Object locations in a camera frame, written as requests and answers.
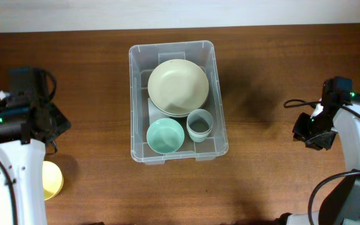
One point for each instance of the cream white bowl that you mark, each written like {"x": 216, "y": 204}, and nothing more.
{"x": 178, "y": 86}

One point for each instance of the yellow small bowl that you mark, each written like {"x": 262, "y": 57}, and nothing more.
{"x": 52, "y": 179}

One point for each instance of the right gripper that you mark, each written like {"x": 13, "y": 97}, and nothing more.
{"x": 299, "y": 133}

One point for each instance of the mint green cup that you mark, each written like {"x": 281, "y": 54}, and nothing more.
{"x": 198, "y": 139}

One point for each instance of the mint green small bowl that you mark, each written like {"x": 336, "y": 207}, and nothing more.
{"x": 165, "y": 136}

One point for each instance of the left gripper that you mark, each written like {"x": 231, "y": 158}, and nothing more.
{"x": 63, "y": 122}

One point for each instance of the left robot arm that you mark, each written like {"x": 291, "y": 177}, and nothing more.
{"x": 29, "y": 123}

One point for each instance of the cream plastic cup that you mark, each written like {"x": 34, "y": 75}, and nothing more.
{"x": 195, "y": 134}

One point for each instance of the clear plastic storage bin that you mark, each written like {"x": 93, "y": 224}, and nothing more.
{"x": 143, "y": 59}

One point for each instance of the beige bowl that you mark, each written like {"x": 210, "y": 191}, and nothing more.
{"x": 177, "y": 107}

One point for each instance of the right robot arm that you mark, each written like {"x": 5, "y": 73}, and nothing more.
{"x": 336, "y": 199}

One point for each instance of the grey plastic cup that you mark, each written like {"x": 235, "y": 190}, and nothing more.
{"x": 199, "y": 120}

